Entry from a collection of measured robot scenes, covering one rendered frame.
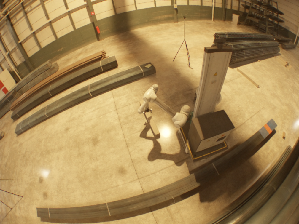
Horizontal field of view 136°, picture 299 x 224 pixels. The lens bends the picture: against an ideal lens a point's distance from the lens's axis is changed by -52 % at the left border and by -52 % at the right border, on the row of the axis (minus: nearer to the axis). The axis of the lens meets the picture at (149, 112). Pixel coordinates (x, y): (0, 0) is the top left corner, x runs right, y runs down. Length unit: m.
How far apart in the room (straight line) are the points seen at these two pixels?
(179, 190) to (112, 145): 1.57
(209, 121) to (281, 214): 1.43
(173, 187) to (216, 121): 1.20
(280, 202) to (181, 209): 1.58
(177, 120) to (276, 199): 1.57
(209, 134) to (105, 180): 1.96
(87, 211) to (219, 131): 2.46
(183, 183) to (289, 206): 1.56
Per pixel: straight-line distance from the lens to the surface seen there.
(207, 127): 1.72
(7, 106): 9.90
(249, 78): 4.68
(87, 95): 3.93
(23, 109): 6.70
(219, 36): 4.90
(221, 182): 2.46
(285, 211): 1.29
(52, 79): 6.15
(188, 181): 2.13
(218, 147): 2.24
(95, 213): 2.44
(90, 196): 2.67
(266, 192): 1.28
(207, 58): 1.30
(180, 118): 1.85
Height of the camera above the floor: 2.26
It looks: 51 degrees down
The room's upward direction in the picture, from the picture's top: 12 degrees counter-clockwise
